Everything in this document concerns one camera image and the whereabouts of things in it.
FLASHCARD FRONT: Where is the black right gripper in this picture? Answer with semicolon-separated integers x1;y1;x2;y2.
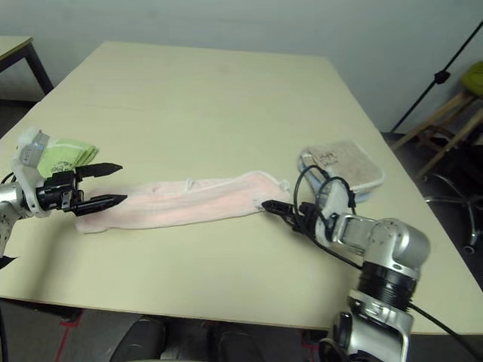
261;200;325;238

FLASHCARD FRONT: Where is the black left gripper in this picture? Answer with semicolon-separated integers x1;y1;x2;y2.
35;162;128;216

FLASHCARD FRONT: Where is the pink towel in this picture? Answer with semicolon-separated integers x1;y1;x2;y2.
74;170;292;235

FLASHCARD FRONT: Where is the green folded towel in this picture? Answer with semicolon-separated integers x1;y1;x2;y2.
37;138;100;178

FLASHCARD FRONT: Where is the beige folded towel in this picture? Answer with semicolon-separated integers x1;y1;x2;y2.
300;140;386;193

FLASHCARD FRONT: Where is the black robot right foot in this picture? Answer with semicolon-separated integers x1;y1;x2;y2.
209;322;265;362

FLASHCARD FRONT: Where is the black robot foot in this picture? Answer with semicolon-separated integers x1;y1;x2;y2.
112;318;167;362
209;322;265;362

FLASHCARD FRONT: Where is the black robot left foot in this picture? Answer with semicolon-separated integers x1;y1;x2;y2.
112;318;167;362

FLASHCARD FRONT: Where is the chrome office chair base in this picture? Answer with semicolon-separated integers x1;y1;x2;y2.
424;171;483;254

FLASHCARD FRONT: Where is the black tripod stand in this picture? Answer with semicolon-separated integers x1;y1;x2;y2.
392;20;483;133

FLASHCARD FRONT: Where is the wooden stool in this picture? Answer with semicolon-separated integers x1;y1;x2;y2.
390;90;483;178

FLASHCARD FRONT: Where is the green cushion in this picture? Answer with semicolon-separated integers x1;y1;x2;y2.
462;62;483;95

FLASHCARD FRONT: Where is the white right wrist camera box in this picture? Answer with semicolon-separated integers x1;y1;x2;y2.
316;183;350;246

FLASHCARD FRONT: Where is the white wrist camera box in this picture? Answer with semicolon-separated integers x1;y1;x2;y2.
316;183;350;246
11;127;52;219

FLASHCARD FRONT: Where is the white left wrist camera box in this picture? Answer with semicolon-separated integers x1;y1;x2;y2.
11;127;52;219

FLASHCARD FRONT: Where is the beige side table black frame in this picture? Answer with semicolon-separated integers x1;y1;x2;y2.
0;35;54;103

